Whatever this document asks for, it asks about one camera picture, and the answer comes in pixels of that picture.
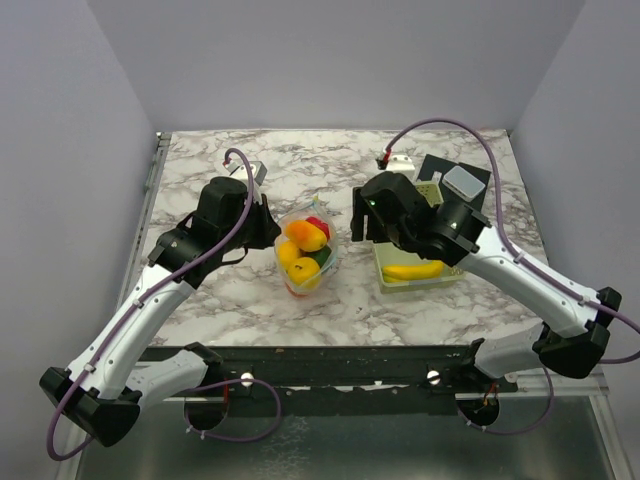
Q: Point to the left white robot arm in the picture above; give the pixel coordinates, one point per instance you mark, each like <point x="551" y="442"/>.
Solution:
<point x="100" y="391"/>

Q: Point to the white grey small box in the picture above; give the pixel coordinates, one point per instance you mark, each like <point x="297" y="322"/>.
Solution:
<point x="463" y="183"/>

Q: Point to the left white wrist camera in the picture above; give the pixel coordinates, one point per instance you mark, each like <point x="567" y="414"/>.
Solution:
<point x="258" y="171"/>

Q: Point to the yellow toy lemon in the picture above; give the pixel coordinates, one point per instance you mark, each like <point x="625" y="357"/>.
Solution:
<point x="287" y="253"/>
<point x="304" y="272"/>

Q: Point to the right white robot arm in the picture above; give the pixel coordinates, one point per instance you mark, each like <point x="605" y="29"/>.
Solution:
<point x="572" y="335"/>

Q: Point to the black square mat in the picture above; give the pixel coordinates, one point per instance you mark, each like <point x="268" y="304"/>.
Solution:
<point x="434" y="168"/>

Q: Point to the yellow toy banana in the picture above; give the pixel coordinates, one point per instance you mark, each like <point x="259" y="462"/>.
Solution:
<point x="406" y="273"/>

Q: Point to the orange yellow toy mango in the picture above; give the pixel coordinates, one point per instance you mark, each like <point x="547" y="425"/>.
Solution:
<point x="306" y="236"/>

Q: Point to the green toy avocado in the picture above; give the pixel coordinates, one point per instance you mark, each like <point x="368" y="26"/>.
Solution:
<point x="321" y="256"/>

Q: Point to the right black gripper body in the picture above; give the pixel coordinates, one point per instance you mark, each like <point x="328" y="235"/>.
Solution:
<point x="403" y="237"/>

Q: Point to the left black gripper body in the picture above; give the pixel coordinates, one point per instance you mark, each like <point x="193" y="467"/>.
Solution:
<point x="256" y="233"/>

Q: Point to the black metal base rail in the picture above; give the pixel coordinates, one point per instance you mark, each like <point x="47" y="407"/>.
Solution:
<point x="314" y="381"/>

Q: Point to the green perforated plastic basket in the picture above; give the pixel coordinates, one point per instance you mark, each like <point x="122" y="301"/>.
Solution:
<point x="386" y="254"/>

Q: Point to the red toy apple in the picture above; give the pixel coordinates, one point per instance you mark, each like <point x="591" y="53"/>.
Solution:
<point x="321" y="225"/>

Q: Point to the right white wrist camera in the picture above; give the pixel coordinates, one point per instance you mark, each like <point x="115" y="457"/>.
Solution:
<point x="396" y="163"/>

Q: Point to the clear zip top bag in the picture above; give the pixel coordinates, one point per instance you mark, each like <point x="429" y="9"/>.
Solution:
<point x="311" y="207"/>

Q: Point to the orange toy orange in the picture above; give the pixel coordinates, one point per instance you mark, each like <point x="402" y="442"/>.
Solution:
<point x="298" y="291"/>

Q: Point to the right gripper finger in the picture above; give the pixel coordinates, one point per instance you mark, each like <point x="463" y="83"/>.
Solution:
<point x="378" y="232"/>
<point x="360" y="213"/>

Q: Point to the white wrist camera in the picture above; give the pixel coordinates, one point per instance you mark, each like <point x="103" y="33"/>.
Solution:
<point x="258" y="171"/>
<point x="396" y="163"/>

